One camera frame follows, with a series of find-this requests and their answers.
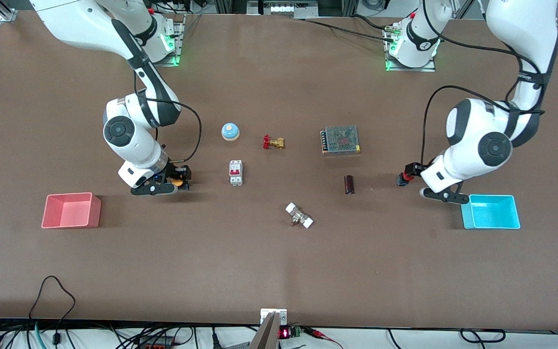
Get cyan plastic box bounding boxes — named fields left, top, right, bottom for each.
left=461, top=194, right=521, bottom=230

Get metal mesh power supply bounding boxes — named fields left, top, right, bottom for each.
left=320, top=126, right=361, bottom=156

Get pink plastic box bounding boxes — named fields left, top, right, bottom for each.
left=41, top=192, right=102, bottom=229

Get metal fitting white caps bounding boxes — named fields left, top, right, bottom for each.
left=285, top=202, right=314, bottom=229

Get red clip lead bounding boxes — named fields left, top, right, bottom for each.
left=302, top=328, right=343, bottom=349

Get white power strip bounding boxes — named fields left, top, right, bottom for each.
left=260, top=0, right=309, bottom=16

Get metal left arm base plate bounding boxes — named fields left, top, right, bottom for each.
left=385, top=23, right=436, bottom=73

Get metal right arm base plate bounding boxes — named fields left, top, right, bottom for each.
left=151, top=15, right=184, bottom=67

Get thin black looped cable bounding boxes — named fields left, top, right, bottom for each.
left=28, top=275, right=77, bottom=346

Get black base cable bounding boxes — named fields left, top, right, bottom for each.
left=298, top=18, right=397, bottom=43
left=351, top=14, right=392, bottom=32

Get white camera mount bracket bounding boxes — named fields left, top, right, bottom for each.
left=260, top=308, right=288, bottom=326

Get black coiled floor cable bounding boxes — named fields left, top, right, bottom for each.
left=460, top=328, right=507, bottom=344

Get grey camera support bar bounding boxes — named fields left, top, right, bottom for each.
left=248, top=313, right=280, bottom=349

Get teal cable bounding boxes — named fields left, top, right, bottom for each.
left=33, top=322, right=48, bottom=349

